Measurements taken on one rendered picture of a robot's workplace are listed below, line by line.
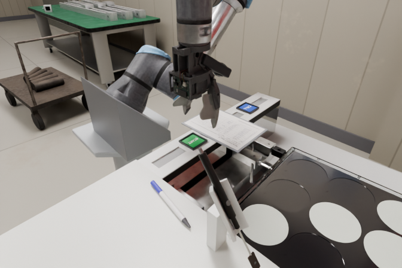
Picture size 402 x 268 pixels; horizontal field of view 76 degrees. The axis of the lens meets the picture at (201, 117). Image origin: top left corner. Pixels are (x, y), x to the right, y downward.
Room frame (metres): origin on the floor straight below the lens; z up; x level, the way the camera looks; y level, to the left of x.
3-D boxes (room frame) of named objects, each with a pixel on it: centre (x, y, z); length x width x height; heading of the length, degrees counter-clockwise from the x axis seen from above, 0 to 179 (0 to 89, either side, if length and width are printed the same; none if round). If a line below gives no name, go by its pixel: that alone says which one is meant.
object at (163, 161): (0.66, -0.06, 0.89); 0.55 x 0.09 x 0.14; 137
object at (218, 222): (0.26, -0.04, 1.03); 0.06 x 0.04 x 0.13; 47
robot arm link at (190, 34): (0.57, 0.01, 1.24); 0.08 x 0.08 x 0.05
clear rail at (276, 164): (0.48, -0.15, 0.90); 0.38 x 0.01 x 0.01; 137
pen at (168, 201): (0.35, 0.06, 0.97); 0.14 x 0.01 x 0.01; 37
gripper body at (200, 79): (0.57, 0.02, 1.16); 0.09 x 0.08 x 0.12; 137
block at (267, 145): (0.64, -0.19, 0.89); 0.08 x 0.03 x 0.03; 47
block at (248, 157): (0.58, -0.13, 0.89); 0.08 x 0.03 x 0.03; 47
